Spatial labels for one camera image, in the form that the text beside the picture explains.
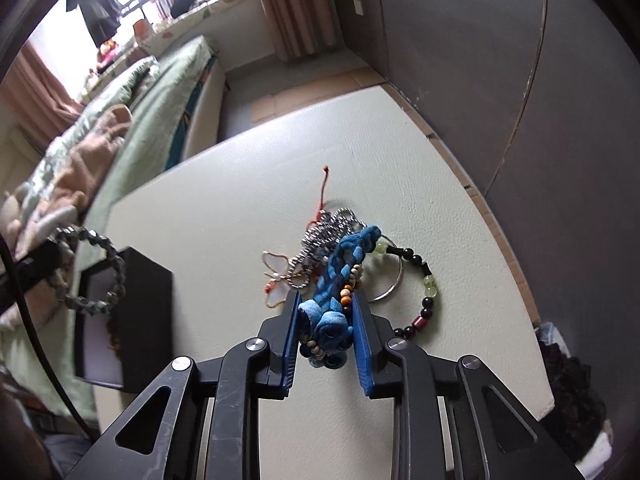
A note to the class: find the pink striped box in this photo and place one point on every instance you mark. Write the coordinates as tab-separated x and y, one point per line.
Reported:
165	10

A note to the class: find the brown curtain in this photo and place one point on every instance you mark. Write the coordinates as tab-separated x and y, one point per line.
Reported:
35	90
295	5

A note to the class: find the hanging dark clothes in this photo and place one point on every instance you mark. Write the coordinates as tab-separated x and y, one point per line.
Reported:
102	15

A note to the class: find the beige plush toy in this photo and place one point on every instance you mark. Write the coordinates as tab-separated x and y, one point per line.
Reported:
12	205

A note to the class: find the patterned window seat cushion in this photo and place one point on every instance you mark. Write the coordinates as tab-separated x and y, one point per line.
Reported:
200	15

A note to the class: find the bed with green sheet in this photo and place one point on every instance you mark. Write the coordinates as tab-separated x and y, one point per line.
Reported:
150	125

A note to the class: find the silver bangle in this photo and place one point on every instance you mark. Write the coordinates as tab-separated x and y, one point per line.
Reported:
397	285

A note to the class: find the bag of dark clothes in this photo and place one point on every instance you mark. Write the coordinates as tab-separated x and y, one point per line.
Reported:
570	390

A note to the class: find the pink fleece blanket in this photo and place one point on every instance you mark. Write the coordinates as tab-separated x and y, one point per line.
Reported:
80	165

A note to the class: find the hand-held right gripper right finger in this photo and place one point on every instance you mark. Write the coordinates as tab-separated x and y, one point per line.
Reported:
362	355

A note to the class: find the black jewelry box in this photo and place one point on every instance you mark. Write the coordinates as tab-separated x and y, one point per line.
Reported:
145	320

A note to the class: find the small plush toys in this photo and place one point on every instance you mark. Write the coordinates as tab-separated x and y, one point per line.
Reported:
107	55

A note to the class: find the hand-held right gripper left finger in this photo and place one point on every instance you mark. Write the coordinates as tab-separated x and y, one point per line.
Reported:
290	345

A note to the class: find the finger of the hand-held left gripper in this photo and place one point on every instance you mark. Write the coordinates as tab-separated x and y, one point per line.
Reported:
40	265

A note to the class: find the green quilt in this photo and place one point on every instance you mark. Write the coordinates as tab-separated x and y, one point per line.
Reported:
107	95

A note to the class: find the white wall switch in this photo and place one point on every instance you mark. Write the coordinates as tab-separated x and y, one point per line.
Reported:
358	6

